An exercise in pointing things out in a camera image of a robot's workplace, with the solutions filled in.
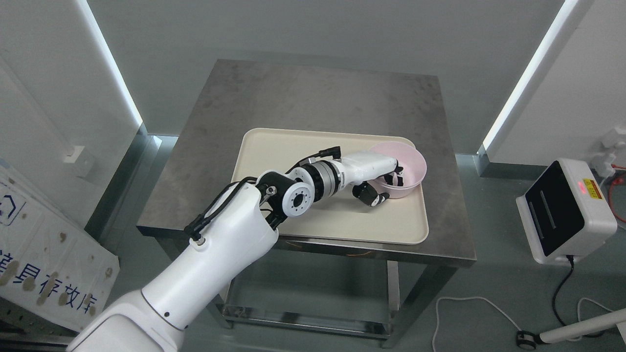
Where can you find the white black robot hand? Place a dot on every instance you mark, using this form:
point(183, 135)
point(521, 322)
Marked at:
point(357, 169)

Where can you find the pink bowl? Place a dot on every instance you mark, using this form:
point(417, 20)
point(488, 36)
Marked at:
point(413, 173)

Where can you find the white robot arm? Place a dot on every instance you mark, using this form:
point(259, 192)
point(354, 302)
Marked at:
point(236, 229)

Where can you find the beige plastic tray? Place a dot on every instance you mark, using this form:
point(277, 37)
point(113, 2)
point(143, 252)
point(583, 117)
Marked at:
point(402, 221)

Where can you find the stainless steel table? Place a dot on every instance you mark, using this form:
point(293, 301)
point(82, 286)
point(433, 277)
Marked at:
point(240, 96)

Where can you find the white black box device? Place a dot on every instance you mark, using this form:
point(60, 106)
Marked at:
point(565, 215)

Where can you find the white stand leg with caster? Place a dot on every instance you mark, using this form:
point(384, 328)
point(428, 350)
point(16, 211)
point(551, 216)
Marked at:
point(529, 341)

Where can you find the white sign board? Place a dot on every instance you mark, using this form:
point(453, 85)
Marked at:
point(49, 265)

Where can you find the white wall socket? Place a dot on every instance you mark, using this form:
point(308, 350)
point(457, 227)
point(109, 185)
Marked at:
point(81, 162)

